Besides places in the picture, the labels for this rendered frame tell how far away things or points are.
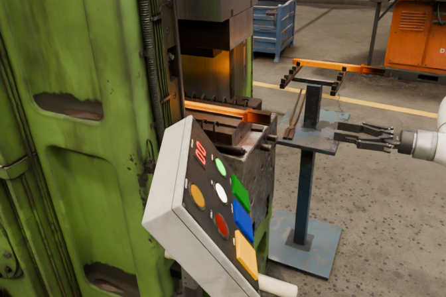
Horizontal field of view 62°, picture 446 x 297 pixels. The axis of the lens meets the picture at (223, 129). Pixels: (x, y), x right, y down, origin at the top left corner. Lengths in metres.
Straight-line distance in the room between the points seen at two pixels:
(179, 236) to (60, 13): 0.71
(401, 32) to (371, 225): 2.73
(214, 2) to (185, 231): 0.65
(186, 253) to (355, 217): 1.89
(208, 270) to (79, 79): 0.68
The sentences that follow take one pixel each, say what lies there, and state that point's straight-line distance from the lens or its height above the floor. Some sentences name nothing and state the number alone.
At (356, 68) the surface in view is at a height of 1.03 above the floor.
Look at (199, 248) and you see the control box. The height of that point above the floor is 1.10.
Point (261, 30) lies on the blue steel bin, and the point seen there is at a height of 0.40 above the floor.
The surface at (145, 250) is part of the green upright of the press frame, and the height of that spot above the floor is 0.67.
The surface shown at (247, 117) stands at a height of 1.00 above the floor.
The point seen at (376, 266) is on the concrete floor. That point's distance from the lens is 2.25.
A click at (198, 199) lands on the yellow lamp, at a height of 1.16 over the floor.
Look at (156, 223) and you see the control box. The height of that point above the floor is 1.16.
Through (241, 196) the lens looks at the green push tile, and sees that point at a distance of 0.93.
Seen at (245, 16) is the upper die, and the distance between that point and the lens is 1.25.
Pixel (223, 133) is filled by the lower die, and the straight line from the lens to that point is 1.28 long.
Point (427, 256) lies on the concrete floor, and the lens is 2.41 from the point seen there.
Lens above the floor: 1.60
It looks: 29 degrees down
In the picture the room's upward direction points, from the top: 2 degrees counter-clockwise
